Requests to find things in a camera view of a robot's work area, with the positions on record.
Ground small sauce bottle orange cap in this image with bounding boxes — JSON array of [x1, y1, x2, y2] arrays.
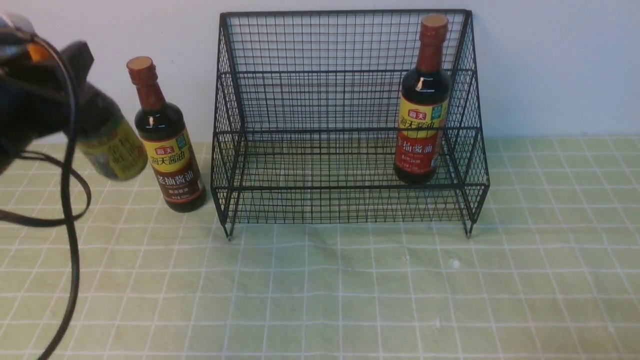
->
[[77, 82, 148, 182]]

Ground black wire mesh shelf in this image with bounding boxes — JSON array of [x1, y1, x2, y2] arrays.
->
[[210, 9, 490, 239]]

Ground green checkered tablecloth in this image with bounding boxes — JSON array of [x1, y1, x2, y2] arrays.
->
[[0, 137, 640, 360]]

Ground dark soy sauce bottle brown label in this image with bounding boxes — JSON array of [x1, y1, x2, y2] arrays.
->
[[126, 55, 207, 214]]

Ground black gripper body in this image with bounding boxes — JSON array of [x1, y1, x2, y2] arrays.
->
[[0, 13, 94, 171]]

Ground black cable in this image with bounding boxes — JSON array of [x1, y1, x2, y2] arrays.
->
[[0, 30, 92, 360]]

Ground soy sauce bottle red label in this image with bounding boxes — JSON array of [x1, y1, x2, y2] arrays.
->
[[393, 13, 452, 185]]

